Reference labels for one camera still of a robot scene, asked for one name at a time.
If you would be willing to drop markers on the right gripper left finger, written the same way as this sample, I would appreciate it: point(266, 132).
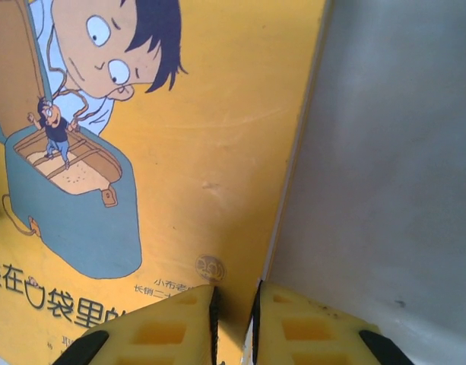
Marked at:
point(172, 327)

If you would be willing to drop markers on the yellow cartoon cover book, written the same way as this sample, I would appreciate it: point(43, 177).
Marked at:
point(217, 114)

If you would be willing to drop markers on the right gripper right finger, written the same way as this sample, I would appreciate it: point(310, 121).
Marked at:
point(301, 327)

